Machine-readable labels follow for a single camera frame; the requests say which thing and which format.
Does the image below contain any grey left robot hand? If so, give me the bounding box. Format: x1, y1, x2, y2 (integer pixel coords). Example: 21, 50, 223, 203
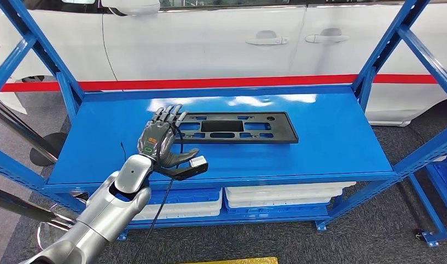
136, 104, 200, 169

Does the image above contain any black plastic plate frame part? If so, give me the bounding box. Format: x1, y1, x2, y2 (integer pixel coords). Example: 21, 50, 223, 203
174, 112, 299, 145

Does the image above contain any blue metal shelf rack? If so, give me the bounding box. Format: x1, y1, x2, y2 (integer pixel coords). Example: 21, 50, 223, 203
0, 0, 447, 241
409, 151, 447, 249

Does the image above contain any red barrier belt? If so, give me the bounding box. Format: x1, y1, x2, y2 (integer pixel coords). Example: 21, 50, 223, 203
0, 74, 447, 92

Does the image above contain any white car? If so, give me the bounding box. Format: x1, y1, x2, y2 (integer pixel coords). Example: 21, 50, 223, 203
0, 0, 447, 128

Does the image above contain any white car side mirror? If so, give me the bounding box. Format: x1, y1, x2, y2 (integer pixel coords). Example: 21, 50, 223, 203
101, 0, 161, 17

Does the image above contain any yellow floor tape square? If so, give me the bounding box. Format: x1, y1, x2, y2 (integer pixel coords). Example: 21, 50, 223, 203
179, 256, 279, 264

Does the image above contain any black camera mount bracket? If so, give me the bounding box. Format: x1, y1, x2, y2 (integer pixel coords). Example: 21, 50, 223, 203
154, 162, 209, 182

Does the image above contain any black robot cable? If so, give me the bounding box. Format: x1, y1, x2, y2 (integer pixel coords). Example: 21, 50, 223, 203
132, 124, 186, 264

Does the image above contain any stanchion post with dark base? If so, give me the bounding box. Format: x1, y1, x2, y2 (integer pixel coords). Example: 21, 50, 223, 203
0, 96, 69, 168

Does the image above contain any stanchion post with chrome base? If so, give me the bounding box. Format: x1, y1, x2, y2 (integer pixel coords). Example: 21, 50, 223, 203
0, 185, 80, 252

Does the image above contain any white car door handle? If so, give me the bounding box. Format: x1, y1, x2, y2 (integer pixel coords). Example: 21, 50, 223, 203
245, 31, 290, 46
305, 28, 350, 45

